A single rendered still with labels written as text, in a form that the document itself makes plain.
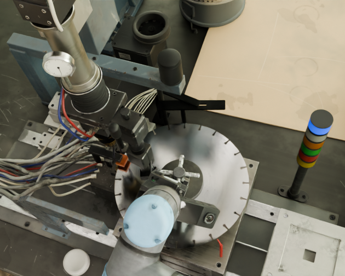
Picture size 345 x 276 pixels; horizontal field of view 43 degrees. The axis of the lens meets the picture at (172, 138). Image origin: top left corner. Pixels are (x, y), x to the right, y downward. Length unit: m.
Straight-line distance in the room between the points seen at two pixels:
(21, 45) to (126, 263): 0.77
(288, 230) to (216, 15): 0.80
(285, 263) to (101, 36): 0.65
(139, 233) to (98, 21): 0.46
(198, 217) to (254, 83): 0.68
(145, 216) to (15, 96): 1.01
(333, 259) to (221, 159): 0.34
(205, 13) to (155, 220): 1.01
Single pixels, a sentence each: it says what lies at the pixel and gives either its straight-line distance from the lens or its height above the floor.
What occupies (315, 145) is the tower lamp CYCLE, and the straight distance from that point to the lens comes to 0.99.
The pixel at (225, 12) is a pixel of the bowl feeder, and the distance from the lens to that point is 1.58.
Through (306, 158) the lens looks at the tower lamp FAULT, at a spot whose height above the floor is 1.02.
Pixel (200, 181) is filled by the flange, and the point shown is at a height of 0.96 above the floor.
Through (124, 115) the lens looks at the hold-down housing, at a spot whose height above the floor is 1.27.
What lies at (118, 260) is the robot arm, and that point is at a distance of 0.74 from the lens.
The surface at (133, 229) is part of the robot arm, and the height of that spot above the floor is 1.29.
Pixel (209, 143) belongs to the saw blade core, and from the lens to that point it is 1.12.
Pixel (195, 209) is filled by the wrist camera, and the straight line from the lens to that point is 0.88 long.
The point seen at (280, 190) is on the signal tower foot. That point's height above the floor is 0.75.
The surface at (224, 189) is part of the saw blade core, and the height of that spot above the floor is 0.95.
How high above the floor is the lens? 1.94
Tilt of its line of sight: 61 degrees down
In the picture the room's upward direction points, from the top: 11 degrees counter-clockwise
